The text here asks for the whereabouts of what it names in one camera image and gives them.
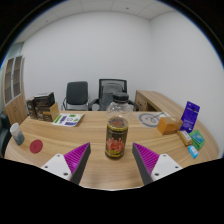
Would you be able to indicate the purple card package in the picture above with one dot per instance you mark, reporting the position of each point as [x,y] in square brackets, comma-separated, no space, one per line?
[190,116]

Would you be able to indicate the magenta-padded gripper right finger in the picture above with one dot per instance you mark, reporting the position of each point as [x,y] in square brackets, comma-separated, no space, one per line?
[161,165]

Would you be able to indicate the grey and white cup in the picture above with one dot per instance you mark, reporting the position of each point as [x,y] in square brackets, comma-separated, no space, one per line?
[17,134]

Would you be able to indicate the small tan box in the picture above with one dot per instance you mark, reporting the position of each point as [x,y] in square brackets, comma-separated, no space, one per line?
[185,137]

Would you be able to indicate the flat round red coaster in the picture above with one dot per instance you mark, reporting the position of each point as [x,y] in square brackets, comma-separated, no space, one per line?
[36,146]

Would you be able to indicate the wooden shelf cabinet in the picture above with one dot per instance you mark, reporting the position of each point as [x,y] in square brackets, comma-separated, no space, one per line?
[15,106]

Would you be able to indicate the white printed leaflet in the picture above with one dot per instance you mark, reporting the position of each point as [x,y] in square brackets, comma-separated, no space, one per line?
[68,119]

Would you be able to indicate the green package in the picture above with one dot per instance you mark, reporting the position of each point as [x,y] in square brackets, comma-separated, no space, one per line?
[197,139]

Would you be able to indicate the wooden side desk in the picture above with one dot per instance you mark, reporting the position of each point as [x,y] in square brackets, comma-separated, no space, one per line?
[153,100]

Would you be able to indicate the black mesh-back office chair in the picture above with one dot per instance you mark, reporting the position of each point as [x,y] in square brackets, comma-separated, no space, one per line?
[107,88]

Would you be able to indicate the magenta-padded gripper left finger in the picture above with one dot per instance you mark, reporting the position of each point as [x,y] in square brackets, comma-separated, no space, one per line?
[60,165]

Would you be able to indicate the small blue package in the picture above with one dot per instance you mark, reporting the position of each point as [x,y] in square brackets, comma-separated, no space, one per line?
[192,152]

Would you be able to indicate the clear black-capped drink bottle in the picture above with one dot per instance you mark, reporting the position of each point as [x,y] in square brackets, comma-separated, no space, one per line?
[116,136]

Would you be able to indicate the orange box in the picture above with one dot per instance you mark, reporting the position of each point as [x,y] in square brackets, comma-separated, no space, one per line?
[168,125]

